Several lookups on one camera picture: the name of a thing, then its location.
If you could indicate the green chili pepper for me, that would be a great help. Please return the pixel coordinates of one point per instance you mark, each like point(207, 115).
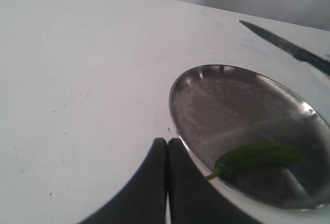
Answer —
point(239, 160)

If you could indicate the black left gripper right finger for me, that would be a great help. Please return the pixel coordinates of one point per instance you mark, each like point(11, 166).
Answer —
point(191, 198)

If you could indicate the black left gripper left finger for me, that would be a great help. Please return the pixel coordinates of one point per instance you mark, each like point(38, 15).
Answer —
point(144, 198)

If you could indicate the round stainless steel plate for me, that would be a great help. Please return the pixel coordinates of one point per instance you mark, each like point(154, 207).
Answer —
point(218, 108)

